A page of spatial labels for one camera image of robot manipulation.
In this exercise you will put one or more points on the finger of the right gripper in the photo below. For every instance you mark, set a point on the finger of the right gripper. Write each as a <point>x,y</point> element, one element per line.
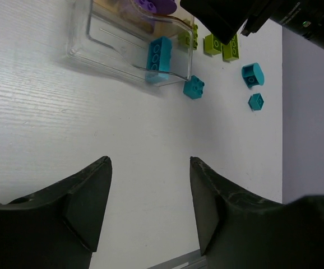
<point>223,18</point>

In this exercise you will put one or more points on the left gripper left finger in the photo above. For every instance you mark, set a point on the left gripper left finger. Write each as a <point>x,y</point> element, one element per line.
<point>58,226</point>

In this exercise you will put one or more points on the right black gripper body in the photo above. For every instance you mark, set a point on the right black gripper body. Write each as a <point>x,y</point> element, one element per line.
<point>304,18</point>

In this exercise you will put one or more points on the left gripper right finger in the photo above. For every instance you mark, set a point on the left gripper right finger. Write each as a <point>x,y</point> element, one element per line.
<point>239,229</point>

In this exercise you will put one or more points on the purple round lego piece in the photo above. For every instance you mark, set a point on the purple round lego piece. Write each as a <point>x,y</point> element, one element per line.
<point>160,7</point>

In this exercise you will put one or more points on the small cyan lego brick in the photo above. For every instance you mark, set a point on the small cyan lego brick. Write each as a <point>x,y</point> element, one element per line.
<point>194,87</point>

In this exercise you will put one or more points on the small cyan square lego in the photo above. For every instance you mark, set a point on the small cyan square lego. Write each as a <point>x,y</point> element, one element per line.
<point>256,102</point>

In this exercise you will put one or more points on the long green lego brick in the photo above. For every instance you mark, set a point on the long green lego brick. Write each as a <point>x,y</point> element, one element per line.
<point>231,50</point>

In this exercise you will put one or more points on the clear transparent container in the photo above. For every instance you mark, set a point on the clear transparent container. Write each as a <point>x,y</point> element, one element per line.
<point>95,41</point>

